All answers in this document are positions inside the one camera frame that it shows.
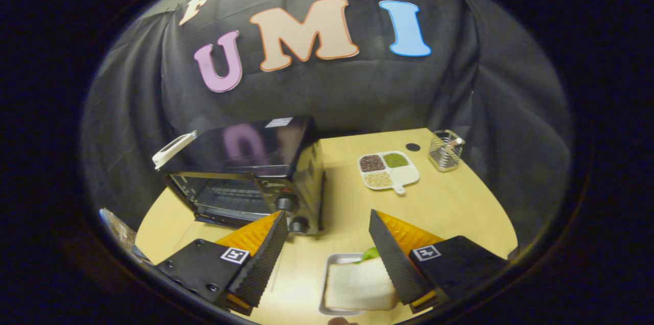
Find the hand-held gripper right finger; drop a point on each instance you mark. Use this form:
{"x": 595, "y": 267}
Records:
{"x": 393, "y": 258}

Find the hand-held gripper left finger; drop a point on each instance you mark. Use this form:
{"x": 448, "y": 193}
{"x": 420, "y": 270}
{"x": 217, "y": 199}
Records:
{"x": 265, "y": 256}

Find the white bread sandwich with lettuce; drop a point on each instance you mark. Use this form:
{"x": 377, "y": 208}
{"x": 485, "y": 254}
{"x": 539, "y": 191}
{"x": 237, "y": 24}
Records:
{"x": 357, "y": 284}

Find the black toaster oven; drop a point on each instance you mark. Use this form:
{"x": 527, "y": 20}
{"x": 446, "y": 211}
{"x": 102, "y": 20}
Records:
{"x": 245, "y": 146}

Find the small metal tray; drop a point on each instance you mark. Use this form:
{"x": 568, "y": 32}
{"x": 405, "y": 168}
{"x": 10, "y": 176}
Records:
{"x": 334, "y": 259}

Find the pile of pale grains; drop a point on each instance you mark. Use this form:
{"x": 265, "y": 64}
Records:
{"x": 378, "y": 179}

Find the white divided plate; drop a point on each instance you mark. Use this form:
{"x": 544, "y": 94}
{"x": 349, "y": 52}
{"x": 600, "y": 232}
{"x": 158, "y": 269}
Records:
{"x": 406, "y": 176}

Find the pile of dark beans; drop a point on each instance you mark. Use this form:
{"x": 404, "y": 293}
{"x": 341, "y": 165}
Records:
{"x": 372, "y": 163}

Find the pile of green beans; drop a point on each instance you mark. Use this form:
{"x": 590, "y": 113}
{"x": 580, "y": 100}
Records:
{"x": 396, "y": 160}

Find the metal mesh utensil holder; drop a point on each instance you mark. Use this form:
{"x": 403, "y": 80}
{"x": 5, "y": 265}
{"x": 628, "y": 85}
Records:
{"x": 443, "y": 157}

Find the black round table grommet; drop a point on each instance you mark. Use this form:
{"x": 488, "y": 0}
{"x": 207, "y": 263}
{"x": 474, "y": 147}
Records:
{"x": 413, "y": 147}

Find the black backdrop cloth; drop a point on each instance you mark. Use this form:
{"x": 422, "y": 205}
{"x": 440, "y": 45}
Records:
{"x": 357, "y": 90}

